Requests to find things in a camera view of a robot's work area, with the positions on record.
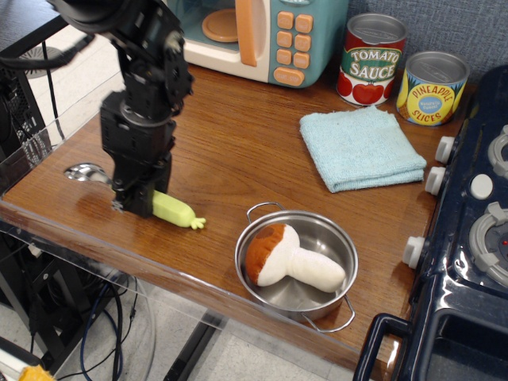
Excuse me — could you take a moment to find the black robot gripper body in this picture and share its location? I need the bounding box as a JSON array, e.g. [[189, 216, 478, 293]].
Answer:
[[100, 91, 176, 185]]

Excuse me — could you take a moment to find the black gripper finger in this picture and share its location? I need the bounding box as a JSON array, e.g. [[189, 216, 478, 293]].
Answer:
[[153, 152, 172, 194], [113, 175, 155, 217]]

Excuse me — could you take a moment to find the green handled metal spoon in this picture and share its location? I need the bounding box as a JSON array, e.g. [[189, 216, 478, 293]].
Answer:
[[63, 163, 206, 230]]

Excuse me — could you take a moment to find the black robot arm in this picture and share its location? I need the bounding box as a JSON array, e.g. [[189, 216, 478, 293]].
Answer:
[[1, 1, 193, 223]]

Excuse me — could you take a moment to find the toy microwave oven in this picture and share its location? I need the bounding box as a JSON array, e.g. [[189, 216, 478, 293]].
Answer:
[[167, 1, 348, 88]]

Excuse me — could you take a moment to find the stainless steel pot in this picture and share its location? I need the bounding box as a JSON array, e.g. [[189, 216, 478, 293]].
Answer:
[[235, 206, 359, 333]]

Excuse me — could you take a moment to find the plush mushroom toy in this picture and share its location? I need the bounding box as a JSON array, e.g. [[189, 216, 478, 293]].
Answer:
[[245, 223, 346, 293]]

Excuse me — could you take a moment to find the black table leg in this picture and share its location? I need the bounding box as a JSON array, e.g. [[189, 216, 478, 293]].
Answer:
[[163, 313, 227, 381]]

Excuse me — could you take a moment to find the black desk at left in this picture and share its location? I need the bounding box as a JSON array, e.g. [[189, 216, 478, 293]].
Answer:
[[1, 0, 67, 59]]

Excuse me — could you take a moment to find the light blue folded towel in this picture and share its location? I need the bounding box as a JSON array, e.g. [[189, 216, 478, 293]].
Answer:
[[300, 106, 426, 193]]

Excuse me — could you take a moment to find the yellow plush object corner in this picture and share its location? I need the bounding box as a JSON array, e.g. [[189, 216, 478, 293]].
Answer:
[[17, 365, 55, 381]]

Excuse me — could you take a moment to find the tomato sauce can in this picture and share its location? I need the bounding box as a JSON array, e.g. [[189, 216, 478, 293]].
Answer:
[[337, 13, 408, 106]]

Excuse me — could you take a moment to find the pineapple slices can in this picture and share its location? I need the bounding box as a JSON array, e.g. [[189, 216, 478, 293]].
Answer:
[[396, 51, 470, 126]]

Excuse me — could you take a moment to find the dark blue toy stove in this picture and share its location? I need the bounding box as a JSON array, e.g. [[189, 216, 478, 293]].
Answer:
[[354, 66, 507, 380]]

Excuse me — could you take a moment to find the blue cable under table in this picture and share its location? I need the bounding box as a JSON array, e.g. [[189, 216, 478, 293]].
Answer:
[[79, 277, 125, 381]]

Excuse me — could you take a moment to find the black cable under table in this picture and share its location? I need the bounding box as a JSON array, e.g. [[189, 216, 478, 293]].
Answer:
[[55, 273, 140, 381]]

